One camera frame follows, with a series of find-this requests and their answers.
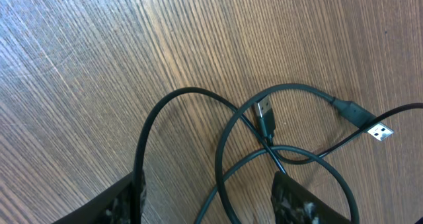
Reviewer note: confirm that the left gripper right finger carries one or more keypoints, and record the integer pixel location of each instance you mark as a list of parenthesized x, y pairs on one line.
[(294, 204)]

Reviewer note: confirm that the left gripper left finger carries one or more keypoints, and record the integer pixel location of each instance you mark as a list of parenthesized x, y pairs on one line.
[(114, 205)]

